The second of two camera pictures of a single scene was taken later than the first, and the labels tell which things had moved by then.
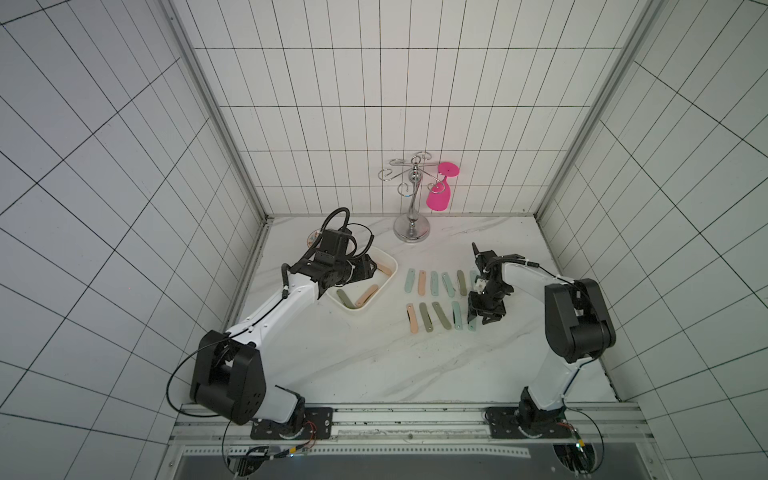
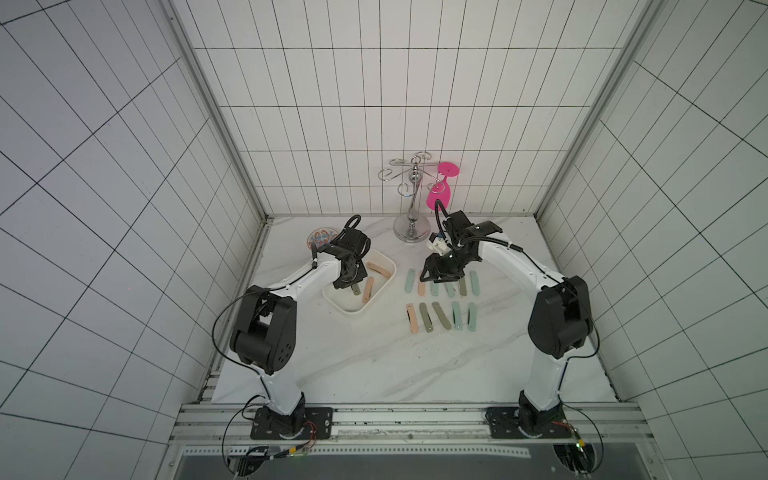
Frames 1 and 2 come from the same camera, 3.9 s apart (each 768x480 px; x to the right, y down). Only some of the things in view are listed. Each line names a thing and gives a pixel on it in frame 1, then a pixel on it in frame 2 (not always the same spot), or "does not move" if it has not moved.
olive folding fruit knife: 426,317 does not move
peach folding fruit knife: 412,318 does not move
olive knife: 441,314 does not move
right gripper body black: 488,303 -> 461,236
